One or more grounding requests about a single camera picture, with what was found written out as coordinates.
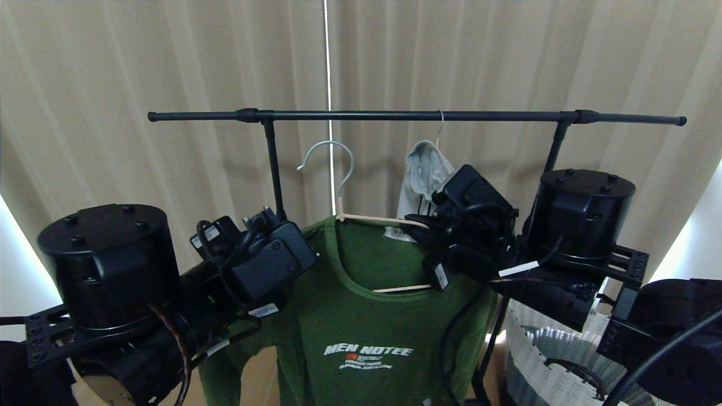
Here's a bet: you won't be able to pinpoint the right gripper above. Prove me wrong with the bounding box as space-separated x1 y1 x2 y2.
423 242 598 333

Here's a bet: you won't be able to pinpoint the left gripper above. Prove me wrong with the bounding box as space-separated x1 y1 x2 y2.
73 265 281 405

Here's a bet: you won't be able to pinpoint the pale grey shorts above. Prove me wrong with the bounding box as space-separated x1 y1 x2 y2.
397 141 456 220

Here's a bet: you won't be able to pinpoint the green printed garment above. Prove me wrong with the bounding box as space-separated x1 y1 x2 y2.
197 217 500 406

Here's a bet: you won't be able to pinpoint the white laundry basket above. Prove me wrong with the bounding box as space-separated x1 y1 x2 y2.
504 299 672 406

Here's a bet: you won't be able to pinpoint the black clothes rack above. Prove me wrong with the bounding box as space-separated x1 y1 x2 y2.
148 108 688 406

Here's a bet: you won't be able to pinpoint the beige curtain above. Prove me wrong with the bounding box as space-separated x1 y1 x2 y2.
0 0 722 316

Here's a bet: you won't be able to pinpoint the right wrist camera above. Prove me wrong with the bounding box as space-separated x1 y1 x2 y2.
432 165 518 249

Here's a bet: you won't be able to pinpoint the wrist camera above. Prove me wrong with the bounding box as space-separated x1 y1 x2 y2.
189 206 318 308
432 165 518 249

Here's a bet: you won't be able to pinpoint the black cable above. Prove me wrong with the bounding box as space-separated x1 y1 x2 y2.
195 219 266 266
438 203 722 406

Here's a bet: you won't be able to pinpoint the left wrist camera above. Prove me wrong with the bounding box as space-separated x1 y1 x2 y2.
189 206 318 308

